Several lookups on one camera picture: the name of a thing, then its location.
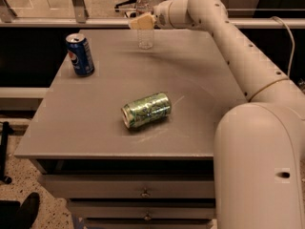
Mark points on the grey drawer cabinet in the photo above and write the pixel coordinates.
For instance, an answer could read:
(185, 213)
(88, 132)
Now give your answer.
(132, 145)

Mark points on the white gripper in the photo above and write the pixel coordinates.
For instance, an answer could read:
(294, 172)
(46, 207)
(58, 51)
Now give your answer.
(162, 15)

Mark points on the blue Pepsi can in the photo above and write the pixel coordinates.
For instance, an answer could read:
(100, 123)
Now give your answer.
(80, 54)

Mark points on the black shoe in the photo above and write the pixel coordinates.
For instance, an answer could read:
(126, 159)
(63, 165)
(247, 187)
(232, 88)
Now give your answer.
(27, 213)

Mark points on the metal glass railing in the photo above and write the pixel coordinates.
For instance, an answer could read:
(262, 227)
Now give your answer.
(75, 14)

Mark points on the clear plastic water bottle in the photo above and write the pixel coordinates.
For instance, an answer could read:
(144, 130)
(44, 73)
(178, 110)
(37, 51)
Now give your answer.
(145, 22)

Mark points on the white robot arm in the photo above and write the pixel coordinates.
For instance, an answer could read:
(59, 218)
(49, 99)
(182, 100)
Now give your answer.
(258, 145)

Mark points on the black stand left edge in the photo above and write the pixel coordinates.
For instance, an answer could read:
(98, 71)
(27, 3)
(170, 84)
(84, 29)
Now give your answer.
(6, 130)

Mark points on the green soda can lying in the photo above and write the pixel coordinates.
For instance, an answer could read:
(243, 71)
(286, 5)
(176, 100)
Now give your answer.
(146, 110)

